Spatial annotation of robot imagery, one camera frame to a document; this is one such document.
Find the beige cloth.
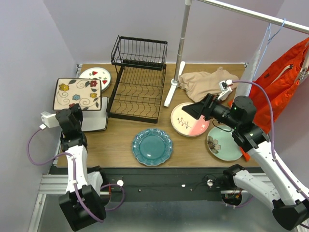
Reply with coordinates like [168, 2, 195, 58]
[178, 67, 239, 102]

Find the blue wire hanger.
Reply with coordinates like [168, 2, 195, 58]
[254, 18, 286, 76]

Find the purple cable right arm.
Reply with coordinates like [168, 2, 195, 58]
[231, 80, 309, 230]

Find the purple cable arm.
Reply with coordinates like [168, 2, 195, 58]
[26, 128, 126, 223]
[231, 80, 309, 230]

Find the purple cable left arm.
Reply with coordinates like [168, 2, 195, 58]
[26, 128, 126, 223]

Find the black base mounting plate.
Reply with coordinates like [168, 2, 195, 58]
[103, 168, 245, 202]

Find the black wire dish rack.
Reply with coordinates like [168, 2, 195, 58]
[107, 36, 168, 123]

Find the teal scalloped plate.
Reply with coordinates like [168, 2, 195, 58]
[132, 128, 173, 167]

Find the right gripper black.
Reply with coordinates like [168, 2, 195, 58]
[182, 92, 240, 129]

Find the pink plate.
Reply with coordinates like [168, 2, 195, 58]
[170, 102, 210, 137]

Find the orange garment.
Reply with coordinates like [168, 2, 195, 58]
[239, 37, 309, 161]

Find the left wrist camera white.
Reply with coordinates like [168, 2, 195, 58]
[39, 112, 59, 130]

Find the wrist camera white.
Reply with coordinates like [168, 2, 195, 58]
[217, 79, 233, 101]
[39, 112, 59, 130]

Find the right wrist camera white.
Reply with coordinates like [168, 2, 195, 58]
[217, 79, 233, 101]

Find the aluminium rail frame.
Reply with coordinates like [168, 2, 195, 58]
[26, 63, 309, 232]

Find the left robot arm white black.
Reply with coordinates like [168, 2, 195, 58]
[56, 104, 107, 232]

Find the grey cloth on hanger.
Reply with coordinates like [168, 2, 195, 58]
[235, 48, 261, 98]

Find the silver clothes rack stand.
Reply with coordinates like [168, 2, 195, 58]
[164, 0, 309, 107]

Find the mint green plate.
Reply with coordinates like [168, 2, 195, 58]
[207, 125, 242, 161]

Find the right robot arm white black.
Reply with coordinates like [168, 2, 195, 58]
[182, 94, 309, 231]

